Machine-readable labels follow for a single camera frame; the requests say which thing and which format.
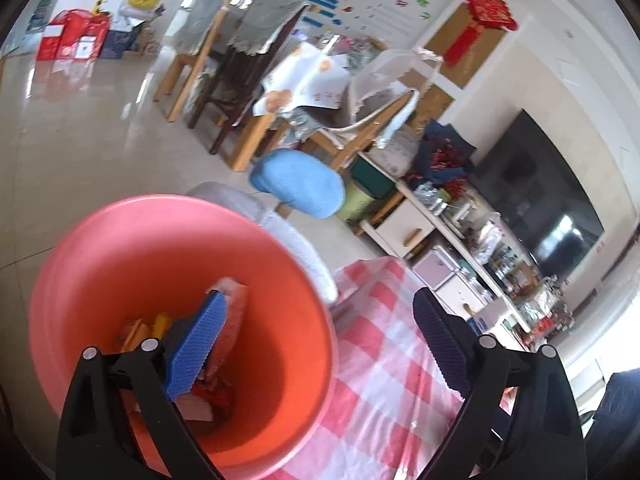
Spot green waste bin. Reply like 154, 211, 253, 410
335, 180, 375, 223

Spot pink plastic bucket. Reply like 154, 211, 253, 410
29, 195, 336, 479

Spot wooden chair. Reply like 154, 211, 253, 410
274, 86, 421, 221

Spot black television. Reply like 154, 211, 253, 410
470, 110, 604, 280

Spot red gift boxes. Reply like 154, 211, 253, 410
36, 9, 111, 61

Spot red chinese knot decoration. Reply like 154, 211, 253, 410
442, 0, 518, 66

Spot white cushioned chair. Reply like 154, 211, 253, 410
186, 182, 338, 306

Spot blue cushioned stool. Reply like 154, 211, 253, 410
248, 148, 346, 219

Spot dark flower bouquet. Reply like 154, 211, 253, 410
404, 120, 476, 200

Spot pink storage box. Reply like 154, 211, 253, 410
412, 246, 460, 290

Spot pink checkered tablecloth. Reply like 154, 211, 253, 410
273, 257, 462, 479

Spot white tv cabinet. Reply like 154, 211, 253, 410
359, 180, 575, 349

